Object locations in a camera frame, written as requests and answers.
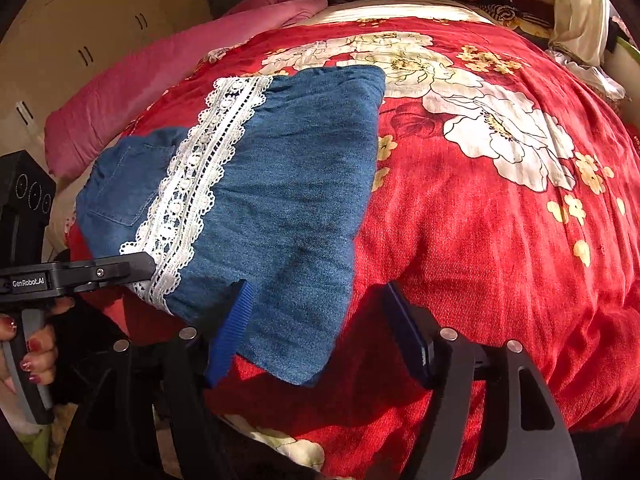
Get blue denim pants lace hem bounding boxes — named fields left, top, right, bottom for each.
left=76, top=65, right=385, bottom=386

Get left hand red nails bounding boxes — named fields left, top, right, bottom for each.
left=1, top=297, right=75, bottom=394

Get black trousers of person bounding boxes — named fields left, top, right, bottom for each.
left=53, top=306, right=318, bottom=479

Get red floral blanket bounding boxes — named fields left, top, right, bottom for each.
left=64, top=15, right=640, bottom=480

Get beige curtain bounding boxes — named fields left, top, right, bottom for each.
left=547, top=0, right=626, bottom=102

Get cream wardrobe with black handles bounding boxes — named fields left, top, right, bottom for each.
left=1, top=0, right=210, bottom=159

